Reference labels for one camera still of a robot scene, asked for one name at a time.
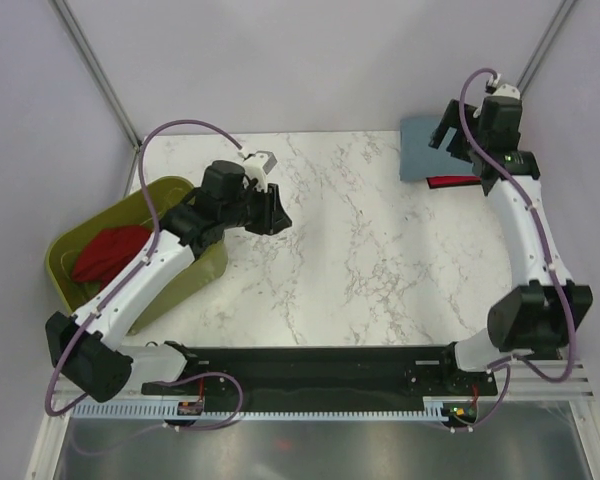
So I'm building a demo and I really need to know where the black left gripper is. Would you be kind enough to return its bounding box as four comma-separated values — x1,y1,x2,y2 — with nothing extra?
221,180,292,237

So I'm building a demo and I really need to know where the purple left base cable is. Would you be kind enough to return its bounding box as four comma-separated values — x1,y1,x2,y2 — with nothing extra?
164,372,245,434

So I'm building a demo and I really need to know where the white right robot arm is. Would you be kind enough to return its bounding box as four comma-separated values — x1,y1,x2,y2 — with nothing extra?
429,94,593,394

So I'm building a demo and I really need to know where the red t-shirt in bin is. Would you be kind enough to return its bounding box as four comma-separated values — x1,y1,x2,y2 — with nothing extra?
71,225,151,289

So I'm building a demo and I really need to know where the blue-grey t-shirt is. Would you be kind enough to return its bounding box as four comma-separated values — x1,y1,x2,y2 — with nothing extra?
399,115,472,183

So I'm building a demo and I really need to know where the folded crimson t-shirt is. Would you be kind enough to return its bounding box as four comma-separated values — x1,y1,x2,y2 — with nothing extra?
426,176,481,185

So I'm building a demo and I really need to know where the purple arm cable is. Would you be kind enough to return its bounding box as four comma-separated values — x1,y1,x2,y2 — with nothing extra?
44,118,245,419
449,68,579,434

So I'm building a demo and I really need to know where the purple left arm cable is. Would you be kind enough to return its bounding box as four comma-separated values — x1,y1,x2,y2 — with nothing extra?
44,118,245,419

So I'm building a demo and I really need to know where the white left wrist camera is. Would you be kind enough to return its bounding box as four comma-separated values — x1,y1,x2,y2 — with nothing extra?
239,147,277,192

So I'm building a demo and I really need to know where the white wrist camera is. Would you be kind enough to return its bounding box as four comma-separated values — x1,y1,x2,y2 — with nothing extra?
485,73,521,100
239,147,277,192

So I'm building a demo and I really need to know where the left aluminium frame post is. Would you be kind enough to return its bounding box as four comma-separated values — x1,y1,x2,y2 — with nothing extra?
48,0,144,150

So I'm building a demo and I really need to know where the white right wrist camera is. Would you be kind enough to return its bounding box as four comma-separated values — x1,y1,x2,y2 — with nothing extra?
485,73,521,100

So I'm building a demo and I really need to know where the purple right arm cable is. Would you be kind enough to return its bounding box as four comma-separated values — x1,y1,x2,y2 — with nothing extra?
449,68,579,434

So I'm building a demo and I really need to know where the olive green plastic bin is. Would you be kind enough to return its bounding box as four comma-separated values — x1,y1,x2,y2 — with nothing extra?
45,176,228,336

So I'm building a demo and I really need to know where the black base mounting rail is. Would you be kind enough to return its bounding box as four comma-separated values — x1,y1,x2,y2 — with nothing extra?
141,345,498,409

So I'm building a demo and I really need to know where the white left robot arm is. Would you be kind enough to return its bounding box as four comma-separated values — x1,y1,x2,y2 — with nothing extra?
45,151,292,402

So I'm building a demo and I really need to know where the aluminium frame post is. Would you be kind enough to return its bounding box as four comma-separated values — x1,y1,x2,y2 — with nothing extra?
517,0,580,96
48,0,144,150

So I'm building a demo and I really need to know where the right aluminium frame post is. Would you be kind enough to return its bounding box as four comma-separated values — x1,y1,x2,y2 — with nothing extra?
517,0,580,96

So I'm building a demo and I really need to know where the white slotted cable duct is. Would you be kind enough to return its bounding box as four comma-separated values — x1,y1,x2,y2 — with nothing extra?
72,397,481,420

